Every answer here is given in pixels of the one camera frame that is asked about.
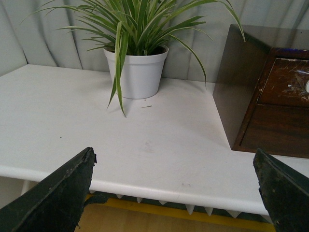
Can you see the white plastic plant pot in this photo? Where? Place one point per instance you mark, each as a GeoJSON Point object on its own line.
{"type": "Point", "coordinates": [141, 75]}

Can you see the dark wooden drawer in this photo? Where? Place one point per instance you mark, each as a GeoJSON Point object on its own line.
{"type": "Point", "coordinates": [286, 83]}

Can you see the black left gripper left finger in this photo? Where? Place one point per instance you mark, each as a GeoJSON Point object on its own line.
{"type": "Point", "coordinates": [56, 203]}

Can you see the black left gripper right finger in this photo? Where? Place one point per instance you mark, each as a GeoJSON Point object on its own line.
{"type": "Point", "coordinates": [284, 192]}

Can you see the dark wooden drawer cabinet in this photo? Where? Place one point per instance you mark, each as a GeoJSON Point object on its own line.
{"type": "Point", "coordinates": [248, 57]}

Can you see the green striped spider plant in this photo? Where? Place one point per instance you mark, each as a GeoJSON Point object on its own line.
{"type": "Point", "coordinates": [138, 28]}

